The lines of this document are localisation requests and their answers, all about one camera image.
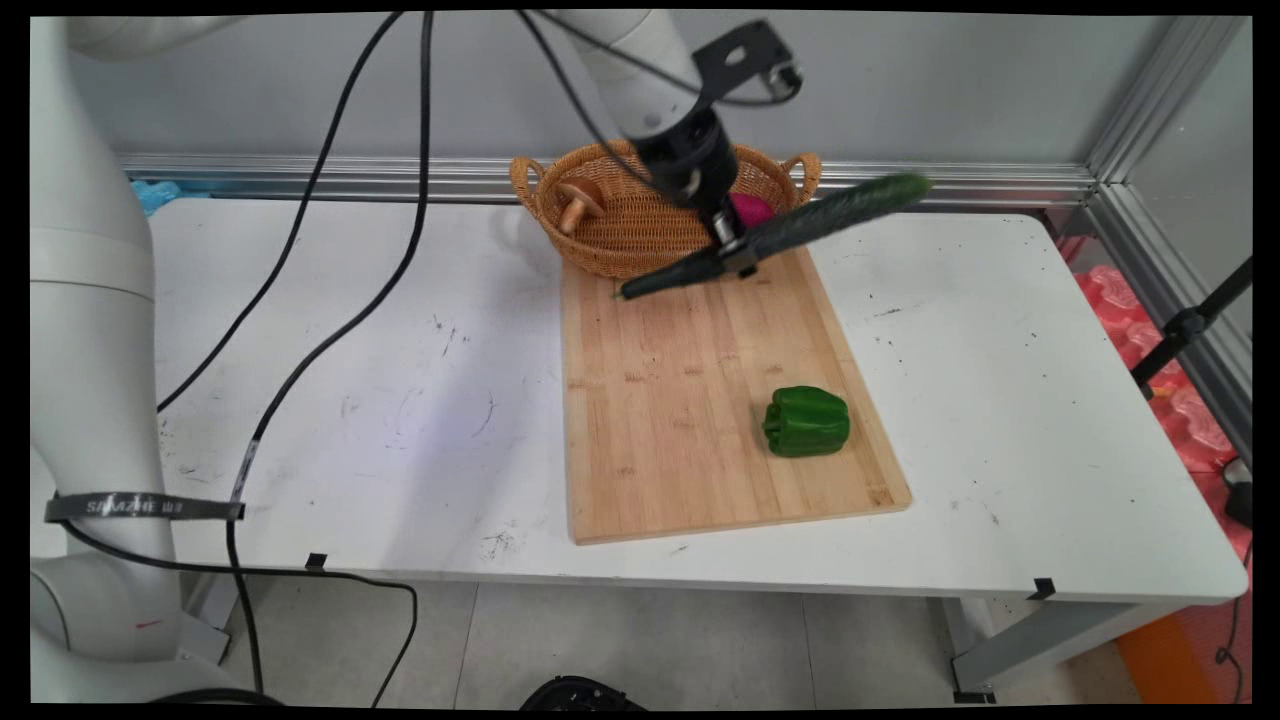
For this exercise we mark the black round floor object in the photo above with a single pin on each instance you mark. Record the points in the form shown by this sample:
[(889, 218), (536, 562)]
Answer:
[(585, 695)]

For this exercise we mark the pink foam mat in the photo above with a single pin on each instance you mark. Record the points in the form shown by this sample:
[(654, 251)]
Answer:
[(1185, 420)]

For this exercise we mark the magenta toy vegetable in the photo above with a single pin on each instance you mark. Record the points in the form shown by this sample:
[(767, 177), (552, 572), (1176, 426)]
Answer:
[(752, 208)]

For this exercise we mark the long dark green cucumber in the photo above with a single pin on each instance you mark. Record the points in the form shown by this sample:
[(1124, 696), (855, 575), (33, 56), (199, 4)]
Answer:
[(800, 225)]

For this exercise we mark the bamboo cutting board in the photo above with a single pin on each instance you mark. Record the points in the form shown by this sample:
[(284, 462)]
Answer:
[(700, 420)]

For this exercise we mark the brown toy mushroom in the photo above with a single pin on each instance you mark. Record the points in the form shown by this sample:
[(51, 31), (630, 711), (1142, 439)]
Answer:
[(577, 203)]

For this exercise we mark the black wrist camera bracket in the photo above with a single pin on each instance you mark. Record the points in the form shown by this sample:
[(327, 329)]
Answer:
[(745, 55)]

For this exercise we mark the small black device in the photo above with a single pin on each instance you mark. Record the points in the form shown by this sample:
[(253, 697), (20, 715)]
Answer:
[(1240, 495)]

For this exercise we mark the grey table leg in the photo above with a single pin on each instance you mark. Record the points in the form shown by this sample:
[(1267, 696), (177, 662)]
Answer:
[(1050, 640)]

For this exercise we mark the blue crumpled cloth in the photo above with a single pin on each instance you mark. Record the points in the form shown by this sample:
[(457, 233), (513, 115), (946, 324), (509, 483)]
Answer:
[(155, 192)]

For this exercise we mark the black tripod stand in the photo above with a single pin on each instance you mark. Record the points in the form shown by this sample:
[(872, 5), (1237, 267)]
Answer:
[(1190, 325)]

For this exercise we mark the black tape piece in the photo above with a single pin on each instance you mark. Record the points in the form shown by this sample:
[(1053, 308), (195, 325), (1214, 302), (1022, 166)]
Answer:
[(1042, 589), (316, 562)]

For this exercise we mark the green bell pepper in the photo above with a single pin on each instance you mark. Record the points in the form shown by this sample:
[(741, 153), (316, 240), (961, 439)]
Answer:
[(806, 421)]

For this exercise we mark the aluminium frame rail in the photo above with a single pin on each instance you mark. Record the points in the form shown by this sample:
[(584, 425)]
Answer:
[(1165, 300), (400, 178)]

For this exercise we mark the woven wicker basket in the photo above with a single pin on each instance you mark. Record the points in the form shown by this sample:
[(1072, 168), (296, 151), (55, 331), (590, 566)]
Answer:
[(630, 235)]

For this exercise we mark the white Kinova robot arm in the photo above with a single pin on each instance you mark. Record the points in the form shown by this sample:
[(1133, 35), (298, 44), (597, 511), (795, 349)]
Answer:
[(90, 300)]

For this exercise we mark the orange floor mat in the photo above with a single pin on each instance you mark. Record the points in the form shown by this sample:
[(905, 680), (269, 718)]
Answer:
[(1190, 650)]

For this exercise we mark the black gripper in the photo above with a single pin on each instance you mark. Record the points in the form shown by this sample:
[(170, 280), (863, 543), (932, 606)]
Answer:
[(690, 155)]

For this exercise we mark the aluminium frame post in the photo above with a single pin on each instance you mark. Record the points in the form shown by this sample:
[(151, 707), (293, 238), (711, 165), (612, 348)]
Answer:
[(1165, 95)]

